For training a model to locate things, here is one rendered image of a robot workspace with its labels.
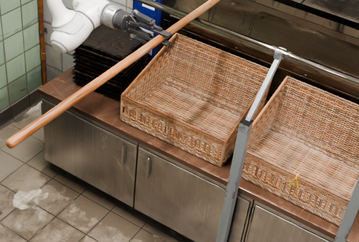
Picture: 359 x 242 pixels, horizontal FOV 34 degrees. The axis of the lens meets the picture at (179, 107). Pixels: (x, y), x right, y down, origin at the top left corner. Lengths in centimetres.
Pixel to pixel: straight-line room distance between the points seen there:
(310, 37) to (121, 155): 105
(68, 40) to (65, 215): 117
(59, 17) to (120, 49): 64
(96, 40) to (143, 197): 81
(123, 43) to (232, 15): 55
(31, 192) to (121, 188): 54
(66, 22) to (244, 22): 92
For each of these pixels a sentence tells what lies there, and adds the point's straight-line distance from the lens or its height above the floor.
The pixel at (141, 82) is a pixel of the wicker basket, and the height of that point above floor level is 72.
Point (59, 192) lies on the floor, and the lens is 327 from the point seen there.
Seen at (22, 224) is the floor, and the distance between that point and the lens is 313.
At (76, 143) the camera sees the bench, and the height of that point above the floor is 34.
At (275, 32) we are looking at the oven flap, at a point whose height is 103.
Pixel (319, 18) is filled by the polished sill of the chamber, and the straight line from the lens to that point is 263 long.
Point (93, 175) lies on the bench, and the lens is 309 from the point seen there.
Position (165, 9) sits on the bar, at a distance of 251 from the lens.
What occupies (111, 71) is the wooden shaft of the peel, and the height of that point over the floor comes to 121.
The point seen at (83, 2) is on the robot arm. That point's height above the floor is 123.
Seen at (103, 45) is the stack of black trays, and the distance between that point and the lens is 288.
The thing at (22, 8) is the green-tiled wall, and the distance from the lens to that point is 348.
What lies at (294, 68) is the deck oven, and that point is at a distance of 278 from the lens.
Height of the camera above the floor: 233
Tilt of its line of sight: 37 degrees down
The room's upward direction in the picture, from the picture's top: 7 degrees clockwise
